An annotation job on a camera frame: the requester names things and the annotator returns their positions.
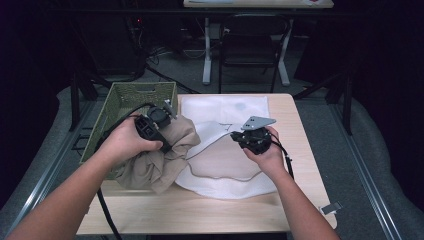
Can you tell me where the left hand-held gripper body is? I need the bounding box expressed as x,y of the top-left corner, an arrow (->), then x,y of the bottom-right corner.
134,98 -> 178,140

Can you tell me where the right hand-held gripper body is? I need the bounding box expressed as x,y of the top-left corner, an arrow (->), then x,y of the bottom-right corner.
240,115 -> 278,156

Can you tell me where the white mesh laundry bag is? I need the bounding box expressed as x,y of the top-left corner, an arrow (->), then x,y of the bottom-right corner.
174,95 -> 279,201

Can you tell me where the beige garment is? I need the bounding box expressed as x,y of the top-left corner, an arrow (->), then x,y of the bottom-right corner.
113,114 -> 202,195

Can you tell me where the green woven basket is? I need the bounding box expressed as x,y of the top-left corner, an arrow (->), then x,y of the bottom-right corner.
79,81 -> 178,180

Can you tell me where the person's right hand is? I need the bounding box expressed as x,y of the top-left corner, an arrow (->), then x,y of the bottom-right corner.
243,126 -> 288,178

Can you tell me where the person's left hand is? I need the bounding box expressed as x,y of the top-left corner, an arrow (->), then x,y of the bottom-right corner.
99,116 -> 164,168

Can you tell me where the white desk leg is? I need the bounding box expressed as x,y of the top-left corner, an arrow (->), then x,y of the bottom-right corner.
202,17 -> 213,86
278,19 -> 294,88

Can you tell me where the black stand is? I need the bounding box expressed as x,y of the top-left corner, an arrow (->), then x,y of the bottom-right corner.
293,71 -> 354,136
68,71 -> 113,133

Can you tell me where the black folding chair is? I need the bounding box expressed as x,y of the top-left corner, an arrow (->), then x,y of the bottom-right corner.
218,13 -> 290,94

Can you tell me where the grey tape piece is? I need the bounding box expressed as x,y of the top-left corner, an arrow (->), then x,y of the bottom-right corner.
319,201 -> 343,215

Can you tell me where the light wooden desk top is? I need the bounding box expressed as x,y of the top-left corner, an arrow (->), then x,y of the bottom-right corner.
182,0 -> 335,9

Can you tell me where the right hand-held gripper black cable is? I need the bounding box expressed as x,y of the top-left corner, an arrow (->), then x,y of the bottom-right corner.
269,133 -> 296,181

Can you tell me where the hand-held gripper black cable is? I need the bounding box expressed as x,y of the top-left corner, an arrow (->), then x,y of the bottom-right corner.
269,133 -> 296,181
94,102 -> 158,240

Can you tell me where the black floor cable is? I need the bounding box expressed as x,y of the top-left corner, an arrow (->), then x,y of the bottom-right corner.
144,64 -> 201,95

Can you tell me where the left hand-held gripper black cable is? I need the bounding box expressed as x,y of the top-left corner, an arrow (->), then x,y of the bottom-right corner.
94,102 -> 158,240

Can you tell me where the metal floor rail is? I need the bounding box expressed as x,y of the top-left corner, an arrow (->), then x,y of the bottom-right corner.
328,99 -> 404,240
0,99 -> 98,240

